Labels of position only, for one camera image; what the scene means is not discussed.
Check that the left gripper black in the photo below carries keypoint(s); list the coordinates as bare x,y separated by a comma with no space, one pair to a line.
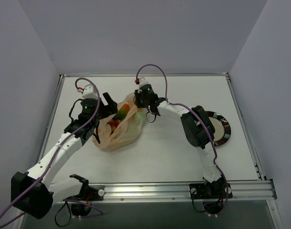
102,107

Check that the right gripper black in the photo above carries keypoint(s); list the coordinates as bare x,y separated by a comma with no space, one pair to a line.
138,100

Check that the fake mango green orange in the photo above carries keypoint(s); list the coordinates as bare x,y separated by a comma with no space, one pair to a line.
122,112

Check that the red fake lychee bunch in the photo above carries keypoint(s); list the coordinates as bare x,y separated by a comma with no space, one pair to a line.
114,124

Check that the translucent orange plastic bag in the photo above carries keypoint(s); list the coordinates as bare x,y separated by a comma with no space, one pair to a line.
126,132

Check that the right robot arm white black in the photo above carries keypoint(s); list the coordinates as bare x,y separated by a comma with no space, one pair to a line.
198,129

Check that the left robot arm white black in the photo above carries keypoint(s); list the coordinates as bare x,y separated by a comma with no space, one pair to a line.
33,191

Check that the round metallic plate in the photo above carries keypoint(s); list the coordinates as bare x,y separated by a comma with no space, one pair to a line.
222,128

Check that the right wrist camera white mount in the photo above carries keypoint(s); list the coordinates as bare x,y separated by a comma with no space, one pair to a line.
142,81

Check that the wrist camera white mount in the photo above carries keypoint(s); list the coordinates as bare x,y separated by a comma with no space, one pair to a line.
88,91
142,81

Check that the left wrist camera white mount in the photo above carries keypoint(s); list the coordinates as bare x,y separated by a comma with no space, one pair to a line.
88,91

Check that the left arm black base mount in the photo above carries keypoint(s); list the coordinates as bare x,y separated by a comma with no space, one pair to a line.
93,193

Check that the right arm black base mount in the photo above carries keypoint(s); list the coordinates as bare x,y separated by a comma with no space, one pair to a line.
210,190

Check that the aluminium front rail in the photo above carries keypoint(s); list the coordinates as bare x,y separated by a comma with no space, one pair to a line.
180,192

